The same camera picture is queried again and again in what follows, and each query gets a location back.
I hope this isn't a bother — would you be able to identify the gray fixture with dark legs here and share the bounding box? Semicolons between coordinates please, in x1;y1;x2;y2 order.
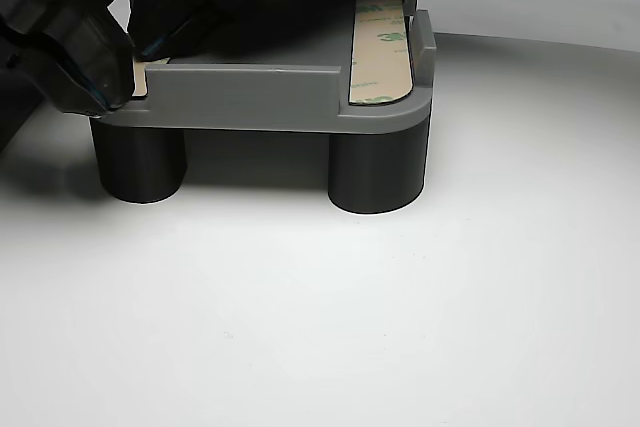
88;0;437;216

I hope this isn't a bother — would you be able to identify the tan 3M tape liner strip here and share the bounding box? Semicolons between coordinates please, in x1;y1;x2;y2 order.
347;0;415;107
130;56;172;98

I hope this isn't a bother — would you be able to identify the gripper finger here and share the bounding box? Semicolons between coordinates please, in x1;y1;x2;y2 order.
128;0;236;59
0;0;135;110
0;36;130;121
149;0;354;59

